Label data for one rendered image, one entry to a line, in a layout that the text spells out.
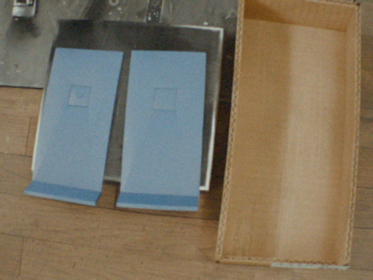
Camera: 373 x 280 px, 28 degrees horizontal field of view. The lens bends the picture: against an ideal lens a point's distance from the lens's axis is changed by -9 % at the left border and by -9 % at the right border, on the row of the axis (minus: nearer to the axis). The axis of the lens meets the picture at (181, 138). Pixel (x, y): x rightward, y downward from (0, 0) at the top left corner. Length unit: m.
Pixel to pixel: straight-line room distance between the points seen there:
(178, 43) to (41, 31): 0.15
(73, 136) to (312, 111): 0.23
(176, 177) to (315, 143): 0.14
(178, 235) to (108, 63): 0.17
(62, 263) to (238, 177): 0.19
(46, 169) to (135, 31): 0.16
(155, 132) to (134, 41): 0.09
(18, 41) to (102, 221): 0.21
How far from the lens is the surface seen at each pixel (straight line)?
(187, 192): 0.72
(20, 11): 0.73
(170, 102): 0.74
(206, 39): 0.76
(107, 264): 0.74
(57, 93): 0.76
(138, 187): 0.72
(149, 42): 0.77
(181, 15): 0.80
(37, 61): 0.80
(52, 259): 0.75
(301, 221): 0.74
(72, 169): 0.73
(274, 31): 0.79
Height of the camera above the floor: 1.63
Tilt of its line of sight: 75 degrees down
